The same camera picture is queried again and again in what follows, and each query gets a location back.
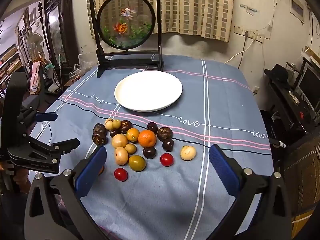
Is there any olive green fruit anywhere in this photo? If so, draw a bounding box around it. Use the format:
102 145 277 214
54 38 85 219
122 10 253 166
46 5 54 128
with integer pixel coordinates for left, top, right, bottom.
128 155 147 172

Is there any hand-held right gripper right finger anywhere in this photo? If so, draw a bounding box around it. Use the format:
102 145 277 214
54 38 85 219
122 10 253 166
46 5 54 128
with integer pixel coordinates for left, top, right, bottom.
209 144 293 240

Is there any black shelf with equipment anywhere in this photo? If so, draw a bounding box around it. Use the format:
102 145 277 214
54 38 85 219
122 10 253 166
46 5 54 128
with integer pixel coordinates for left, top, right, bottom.
265 80 320 140

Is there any large yellowish orange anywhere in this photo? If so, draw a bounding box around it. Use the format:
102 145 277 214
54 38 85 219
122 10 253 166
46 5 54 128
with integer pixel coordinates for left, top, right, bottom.
126 128 140 143

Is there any bookshelf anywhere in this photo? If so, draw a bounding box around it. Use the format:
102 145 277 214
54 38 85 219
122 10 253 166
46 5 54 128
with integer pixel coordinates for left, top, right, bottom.
0 44 25 85

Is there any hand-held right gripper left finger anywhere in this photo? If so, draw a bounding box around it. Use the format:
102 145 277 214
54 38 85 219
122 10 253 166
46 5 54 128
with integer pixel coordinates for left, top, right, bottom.
24 145 110 240

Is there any white electric fan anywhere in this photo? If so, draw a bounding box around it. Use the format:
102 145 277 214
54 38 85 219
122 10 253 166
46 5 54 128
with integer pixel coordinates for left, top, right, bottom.
26 32 43 60

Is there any clear plastic container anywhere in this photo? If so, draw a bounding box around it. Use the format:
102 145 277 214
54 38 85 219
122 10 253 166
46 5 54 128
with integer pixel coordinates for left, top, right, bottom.
78 52 99 72

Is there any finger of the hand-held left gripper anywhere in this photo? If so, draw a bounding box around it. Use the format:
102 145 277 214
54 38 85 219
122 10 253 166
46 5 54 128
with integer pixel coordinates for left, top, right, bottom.
25 135 81 160
17 107 58 131

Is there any computer monitor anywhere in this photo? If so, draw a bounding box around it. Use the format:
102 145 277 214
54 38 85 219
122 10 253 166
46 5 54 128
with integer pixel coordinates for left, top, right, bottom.
296 65 320 110

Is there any checked beige curtain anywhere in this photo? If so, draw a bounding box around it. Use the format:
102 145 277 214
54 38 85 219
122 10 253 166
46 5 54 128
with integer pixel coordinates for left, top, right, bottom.
86 0 234 43

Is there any wall vent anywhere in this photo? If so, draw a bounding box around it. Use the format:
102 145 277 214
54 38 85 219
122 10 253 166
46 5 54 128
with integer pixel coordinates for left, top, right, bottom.
290 0 305 25

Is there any dark wooden framed mirror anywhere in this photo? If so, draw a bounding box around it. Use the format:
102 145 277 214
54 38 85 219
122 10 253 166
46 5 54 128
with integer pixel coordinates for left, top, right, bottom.
44 0 73 70

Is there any pink cloth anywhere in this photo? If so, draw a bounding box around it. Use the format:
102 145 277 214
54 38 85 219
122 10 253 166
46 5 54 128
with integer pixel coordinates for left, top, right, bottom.
29 60 43 94

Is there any white wall socket strip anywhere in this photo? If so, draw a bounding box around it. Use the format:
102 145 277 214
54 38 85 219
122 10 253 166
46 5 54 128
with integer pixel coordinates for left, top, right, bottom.
234 25 265 43

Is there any red cherry tomato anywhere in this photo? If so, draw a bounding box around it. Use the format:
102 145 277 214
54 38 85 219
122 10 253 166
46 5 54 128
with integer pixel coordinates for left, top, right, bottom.
114 168 128 182
160 153 174 167

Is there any blue striped tablecloth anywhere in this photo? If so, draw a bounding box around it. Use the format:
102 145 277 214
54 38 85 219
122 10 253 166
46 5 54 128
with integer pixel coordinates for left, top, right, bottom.
26 54 273 240

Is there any white power cable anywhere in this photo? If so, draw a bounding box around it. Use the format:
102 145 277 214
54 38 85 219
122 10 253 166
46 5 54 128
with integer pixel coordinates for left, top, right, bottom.
224 36 257 64

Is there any white plate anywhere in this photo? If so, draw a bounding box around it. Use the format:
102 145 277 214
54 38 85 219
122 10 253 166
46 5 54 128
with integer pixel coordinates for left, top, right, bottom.
114 70 183 112

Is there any black hat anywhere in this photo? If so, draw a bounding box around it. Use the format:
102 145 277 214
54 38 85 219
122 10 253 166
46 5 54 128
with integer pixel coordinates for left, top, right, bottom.
264 64 290 88

